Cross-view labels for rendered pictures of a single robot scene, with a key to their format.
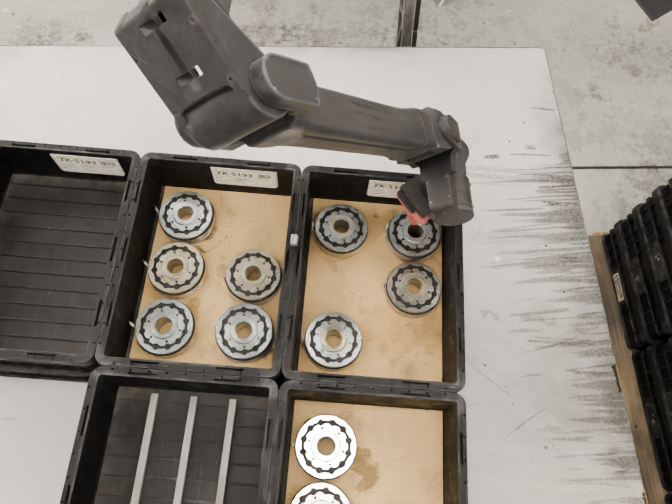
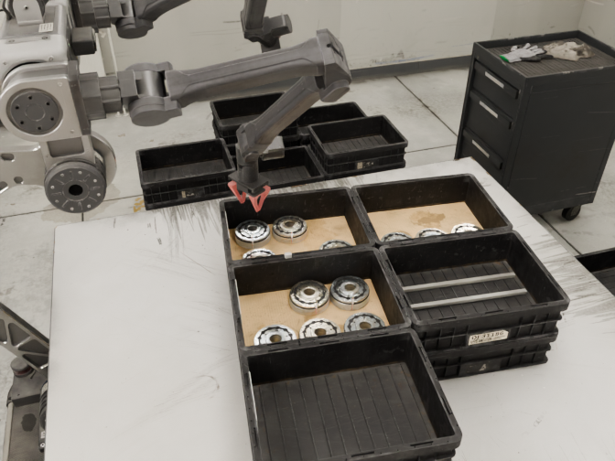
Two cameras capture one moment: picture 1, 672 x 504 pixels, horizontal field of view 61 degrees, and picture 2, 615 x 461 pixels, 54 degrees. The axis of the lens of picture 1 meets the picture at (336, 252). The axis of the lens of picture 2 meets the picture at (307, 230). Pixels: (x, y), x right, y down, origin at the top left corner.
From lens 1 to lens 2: 1.39 m
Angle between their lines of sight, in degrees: 59
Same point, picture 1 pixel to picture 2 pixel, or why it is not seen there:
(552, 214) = (200, 213)
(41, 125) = not seen: outside the picture
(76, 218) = (296, 424)
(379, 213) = (238, 253)
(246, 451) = (417, 281)
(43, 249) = (333, 437)
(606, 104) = (18, 284)
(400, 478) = (396, 223)
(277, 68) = not seen: hidden behind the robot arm
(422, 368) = (334, 223)
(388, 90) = (101, 300)
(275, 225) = (264, 300)
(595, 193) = not seen: hidden behind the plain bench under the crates
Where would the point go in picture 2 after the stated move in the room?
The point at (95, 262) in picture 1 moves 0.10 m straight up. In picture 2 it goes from (331, 396) to (332, 366)
